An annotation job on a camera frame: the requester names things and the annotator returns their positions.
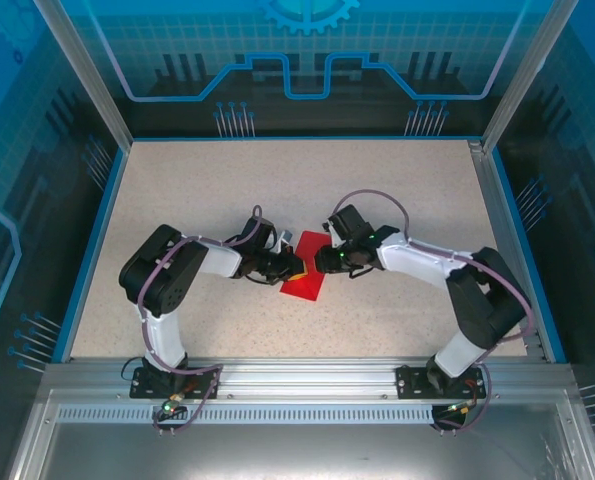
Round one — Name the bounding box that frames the red paper sheet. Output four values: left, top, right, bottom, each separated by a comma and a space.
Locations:
279, 229, 328, 302

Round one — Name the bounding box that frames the blue printed panel with gear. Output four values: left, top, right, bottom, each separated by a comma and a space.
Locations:
51, 0, 558, 139

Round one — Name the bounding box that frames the blue printed side panel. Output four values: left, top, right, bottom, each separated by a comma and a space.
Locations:
0, 0, 128, 480
496, 0, 595, 480

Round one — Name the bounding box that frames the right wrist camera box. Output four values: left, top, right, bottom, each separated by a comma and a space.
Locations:
323, 219, 342, 250

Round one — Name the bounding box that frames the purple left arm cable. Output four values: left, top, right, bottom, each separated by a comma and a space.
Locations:
136, 203, 266, 435

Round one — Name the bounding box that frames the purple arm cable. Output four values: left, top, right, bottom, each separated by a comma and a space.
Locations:
136, 203, 266, 435
334, 188, 534, 434

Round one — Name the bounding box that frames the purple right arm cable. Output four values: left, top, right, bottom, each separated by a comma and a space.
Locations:
334, 188, 534, 434

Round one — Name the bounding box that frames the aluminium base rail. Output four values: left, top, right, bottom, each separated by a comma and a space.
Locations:
44, 357, 576, 401

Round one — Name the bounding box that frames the slotted cable duct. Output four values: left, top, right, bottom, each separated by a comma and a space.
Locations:
56, 405, 451, 424

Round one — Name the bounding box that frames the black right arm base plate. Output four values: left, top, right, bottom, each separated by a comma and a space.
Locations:
395, 364, 487, 400

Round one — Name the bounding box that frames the aluminium side rail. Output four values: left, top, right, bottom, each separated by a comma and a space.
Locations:
468, 139, 551, 361

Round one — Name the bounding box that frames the cable connector with green light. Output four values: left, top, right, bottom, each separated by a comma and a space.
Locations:
159, 392, 198, 416
444, 399, 478, 417

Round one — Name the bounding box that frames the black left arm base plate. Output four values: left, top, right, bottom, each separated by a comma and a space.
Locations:
129, 367, 221, 400

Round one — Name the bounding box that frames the aluminium frame post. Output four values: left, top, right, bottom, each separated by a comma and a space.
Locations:
32, 0, 133, 151
481, 0, 581, 154

